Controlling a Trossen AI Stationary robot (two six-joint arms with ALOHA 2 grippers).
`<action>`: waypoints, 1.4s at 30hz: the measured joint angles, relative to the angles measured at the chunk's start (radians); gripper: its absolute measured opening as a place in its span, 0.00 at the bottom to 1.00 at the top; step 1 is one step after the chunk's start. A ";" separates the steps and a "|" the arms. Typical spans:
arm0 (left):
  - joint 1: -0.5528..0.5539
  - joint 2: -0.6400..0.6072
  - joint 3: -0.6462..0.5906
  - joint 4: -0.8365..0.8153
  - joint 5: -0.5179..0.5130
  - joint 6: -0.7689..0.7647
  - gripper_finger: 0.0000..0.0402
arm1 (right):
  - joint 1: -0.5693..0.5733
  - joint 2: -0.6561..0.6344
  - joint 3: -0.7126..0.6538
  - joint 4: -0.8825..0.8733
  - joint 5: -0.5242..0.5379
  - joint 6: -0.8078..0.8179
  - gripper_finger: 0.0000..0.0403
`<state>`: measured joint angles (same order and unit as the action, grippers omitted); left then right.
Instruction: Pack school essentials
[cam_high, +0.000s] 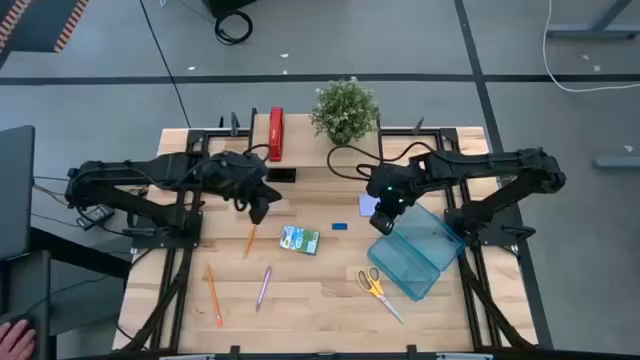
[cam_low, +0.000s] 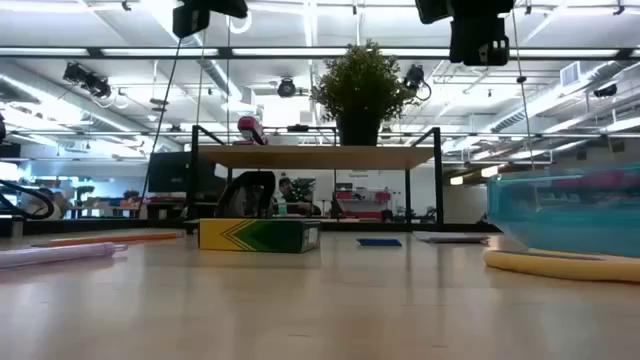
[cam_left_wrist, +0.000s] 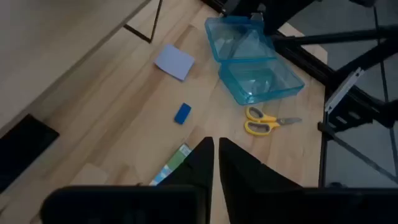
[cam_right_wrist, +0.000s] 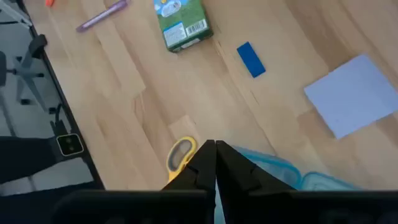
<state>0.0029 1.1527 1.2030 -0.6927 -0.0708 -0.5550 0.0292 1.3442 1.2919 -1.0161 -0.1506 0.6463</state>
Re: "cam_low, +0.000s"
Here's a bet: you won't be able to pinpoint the white notepad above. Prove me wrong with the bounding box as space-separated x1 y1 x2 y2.
413 231 490 245

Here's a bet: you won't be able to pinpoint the dark blue eraser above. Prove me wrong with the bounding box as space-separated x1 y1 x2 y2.
356 237 403 248

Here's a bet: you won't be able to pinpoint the green yellow crayon box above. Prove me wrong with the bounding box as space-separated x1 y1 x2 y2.
198 218 322 254

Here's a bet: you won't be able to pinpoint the green potted plant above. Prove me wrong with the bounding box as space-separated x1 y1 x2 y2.
310 39 417 147

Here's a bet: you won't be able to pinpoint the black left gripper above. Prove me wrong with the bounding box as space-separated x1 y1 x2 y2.
197 0 249 20

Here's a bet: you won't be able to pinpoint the orange pencil red cap eraser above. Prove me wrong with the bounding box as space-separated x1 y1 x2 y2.
31 230 185 248

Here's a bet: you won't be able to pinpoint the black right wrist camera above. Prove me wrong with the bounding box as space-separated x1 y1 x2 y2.
448 13 512 67

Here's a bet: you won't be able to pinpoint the pale marker pen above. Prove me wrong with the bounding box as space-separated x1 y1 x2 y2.
0 242 129 270

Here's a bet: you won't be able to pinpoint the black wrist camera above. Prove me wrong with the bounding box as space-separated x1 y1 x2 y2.
448 13 512 67
172 3 212 39

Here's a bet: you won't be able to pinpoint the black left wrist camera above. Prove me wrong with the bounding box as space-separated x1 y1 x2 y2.
172 3 212 39

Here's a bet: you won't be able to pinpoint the wooden shelf black legs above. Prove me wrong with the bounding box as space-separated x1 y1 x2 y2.
187 124 445 227

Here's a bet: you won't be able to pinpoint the hanging ceiling cord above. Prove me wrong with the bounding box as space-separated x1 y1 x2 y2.
509 7 537 172

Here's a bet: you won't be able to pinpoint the white ceiling cable loop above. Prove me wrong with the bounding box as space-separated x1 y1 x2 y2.
227 9 254 36

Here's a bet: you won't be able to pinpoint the white ceiling vent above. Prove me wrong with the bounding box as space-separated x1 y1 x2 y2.
559 60 583 89

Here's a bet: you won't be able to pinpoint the red stapler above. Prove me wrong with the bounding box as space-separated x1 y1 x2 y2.
234 115 270 146

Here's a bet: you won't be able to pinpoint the black curved cable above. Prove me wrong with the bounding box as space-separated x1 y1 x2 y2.
0 178 56 222

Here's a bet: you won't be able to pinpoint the black hanging cable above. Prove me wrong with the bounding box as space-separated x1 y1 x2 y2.
138 35 184 204

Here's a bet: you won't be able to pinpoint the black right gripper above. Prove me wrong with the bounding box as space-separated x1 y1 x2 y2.
414 0 516 25

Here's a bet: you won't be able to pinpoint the blue translucent pencil box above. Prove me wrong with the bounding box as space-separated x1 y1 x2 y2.
486 162 640 259

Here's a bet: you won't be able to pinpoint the red storage cart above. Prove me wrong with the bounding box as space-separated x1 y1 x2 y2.
335 188 393 222

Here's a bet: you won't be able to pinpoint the person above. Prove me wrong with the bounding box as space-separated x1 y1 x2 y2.
273 177 322 217
25 187 64 221

